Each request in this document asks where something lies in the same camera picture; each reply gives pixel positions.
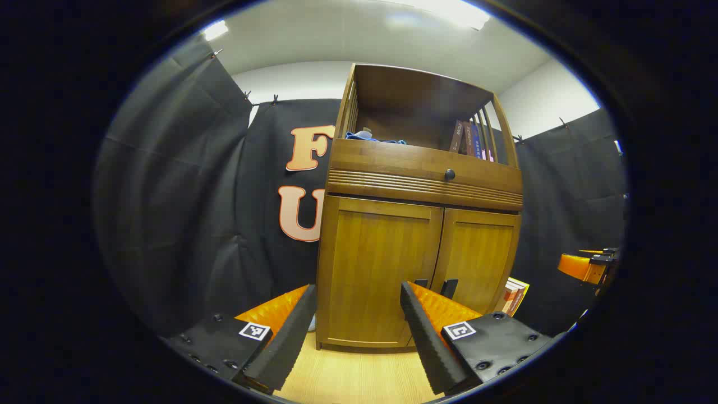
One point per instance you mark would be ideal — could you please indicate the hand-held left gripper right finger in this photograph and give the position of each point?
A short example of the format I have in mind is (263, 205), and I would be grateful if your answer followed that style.
(426, 342)

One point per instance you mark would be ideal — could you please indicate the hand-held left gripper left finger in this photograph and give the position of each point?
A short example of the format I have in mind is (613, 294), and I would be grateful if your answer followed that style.
(286, 342)

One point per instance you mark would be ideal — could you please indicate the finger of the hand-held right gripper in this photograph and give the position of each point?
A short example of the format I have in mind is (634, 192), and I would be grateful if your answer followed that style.
(580, 267)

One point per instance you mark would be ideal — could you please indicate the wooden double-door shoe cabinet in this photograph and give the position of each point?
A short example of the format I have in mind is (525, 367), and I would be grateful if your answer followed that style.
(415, 90)

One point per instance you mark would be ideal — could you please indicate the pink book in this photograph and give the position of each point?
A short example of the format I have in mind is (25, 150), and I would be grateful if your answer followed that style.
(487, 155)

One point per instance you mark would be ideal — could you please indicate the black backdrop cloth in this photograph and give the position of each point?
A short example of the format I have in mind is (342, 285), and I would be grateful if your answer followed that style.
(185, 224)

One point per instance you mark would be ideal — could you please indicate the maroon book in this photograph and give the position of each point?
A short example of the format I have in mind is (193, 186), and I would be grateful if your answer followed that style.
(468, 140)

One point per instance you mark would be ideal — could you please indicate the wooden drawer with dark knob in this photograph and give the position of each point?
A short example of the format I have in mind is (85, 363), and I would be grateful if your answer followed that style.
(392, 168)

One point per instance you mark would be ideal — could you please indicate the brown book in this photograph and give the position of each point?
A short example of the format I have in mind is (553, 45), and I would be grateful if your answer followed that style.
(456, 136)

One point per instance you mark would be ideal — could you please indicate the blue cloth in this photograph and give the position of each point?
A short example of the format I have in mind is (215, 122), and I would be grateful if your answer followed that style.
(364, 136)

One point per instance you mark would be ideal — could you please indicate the large ceiling light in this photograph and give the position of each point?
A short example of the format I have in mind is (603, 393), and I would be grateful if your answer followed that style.
(449, 10)

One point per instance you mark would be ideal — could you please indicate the small ceiling light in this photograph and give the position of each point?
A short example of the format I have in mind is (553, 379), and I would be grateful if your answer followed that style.
(215, 30)

